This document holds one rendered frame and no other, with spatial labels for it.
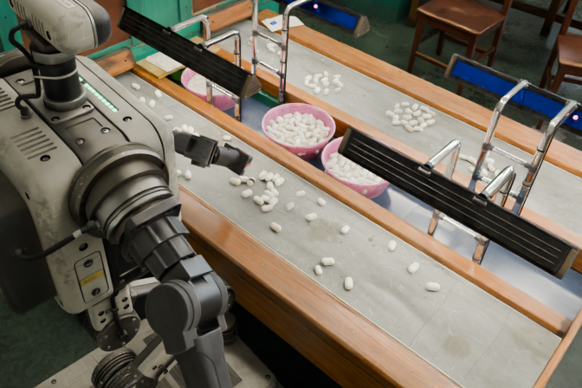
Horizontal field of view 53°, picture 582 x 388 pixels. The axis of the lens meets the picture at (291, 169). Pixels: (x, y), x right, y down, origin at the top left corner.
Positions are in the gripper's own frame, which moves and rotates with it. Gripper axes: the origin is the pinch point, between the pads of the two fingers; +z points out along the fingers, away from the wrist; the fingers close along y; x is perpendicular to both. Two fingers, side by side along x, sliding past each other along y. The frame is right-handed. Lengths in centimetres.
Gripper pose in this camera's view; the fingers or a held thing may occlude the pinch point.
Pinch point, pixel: (248, 163)
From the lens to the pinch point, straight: 186.2
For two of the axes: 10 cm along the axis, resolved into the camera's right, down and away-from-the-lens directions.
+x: -4.5, 8.8, 1.3
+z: 4.8, 1.2, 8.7
